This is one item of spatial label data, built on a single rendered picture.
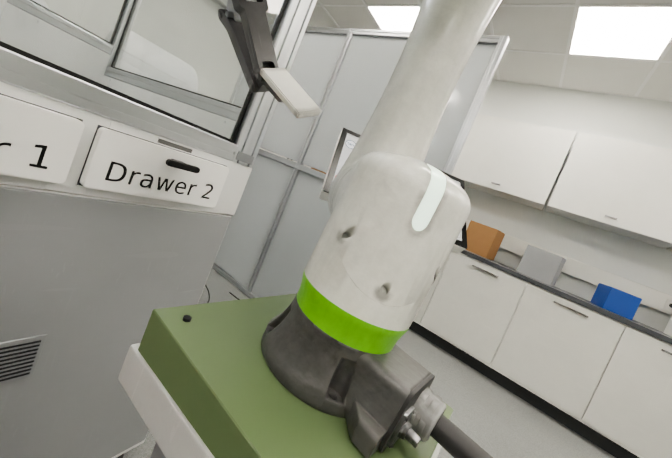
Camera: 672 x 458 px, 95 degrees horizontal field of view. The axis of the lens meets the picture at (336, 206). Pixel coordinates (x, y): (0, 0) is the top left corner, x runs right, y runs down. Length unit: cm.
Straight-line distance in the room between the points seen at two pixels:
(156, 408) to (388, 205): 27
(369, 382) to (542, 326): 272
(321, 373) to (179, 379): 12
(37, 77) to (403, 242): 58
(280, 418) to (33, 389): 68
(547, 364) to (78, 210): 295
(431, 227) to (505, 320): 273
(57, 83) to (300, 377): 56
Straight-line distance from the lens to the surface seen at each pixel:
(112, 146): 69
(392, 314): 31
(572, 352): 304
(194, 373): 32
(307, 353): 32
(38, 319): 82
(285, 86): 33
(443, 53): 51
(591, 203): 339
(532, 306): 298
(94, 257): 78
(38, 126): 65
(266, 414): 31
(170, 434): 35
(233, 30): 40
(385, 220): 28
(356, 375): 33
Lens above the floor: 99
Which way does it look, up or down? 3 degrees down
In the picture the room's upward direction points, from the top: 22 degrees clockwise
